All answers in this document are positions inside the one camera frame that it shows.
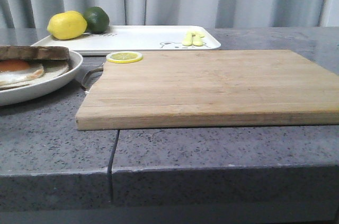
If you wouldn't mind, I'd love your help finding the metal cutting board handle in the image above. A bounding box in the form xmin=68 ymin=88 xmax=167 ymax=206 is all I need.
xmin=81 ymin=63 xmax=104 ymax=91

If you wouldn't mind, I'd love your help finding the yellow lemon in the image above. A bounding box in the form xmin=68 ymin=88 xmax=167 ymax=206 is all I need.
xmin=47 ymin=11 xmax=87 ymax=40

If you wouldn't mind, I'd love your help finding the fried egg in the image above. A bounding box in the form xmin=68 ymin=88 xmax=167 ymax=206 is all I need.
xmin=1 ymin=59 xmax=44 ymax=86

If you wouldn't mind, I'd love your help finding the white round plate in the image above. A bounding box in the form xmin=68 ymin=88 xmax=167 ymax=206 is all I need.
xmin=1 ymin=51 xmax=83 ymax=106

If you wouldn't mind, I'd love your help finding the white bear-print tray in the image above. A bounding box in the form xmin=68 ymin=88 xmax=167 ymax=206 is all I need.
xmin=33 ymin=25 xmax=221 ymax=56

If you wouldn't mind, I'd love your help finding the lemon slice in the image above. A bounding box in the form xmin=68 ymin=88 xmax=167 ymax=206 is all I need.
xmin=106 ymin=51 xmax=143 ymax=64

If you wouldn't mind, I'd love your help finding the yellow plastic fork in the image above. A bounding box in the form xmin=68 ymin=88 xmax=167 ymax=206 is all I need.
xmin=182 ymin=30 xmax=197 ymax=46

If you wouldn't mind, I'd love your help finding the wooden cutting board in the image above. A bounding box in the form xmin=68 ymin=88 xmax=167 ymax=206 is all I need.
xmin=76 ymin=50 xmax=338 ymax=130

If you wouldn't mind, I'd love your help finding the white bread slice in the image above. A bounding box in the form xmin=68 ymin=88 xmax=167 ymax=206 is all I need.
xmin=1 ymin=46 xmax=69 ymax=60

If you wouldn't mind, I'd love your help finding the green lime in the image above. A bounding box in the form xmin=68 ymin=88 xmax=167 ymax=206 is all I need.
xmin=83 ymin=6 xmax=110 ymax=34

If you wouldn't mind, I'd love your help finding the yellow plastic knife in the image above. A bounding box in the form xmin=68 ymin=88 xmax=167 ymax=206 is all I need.
xmin=192 ymin=31 xmax=204 ymax=47

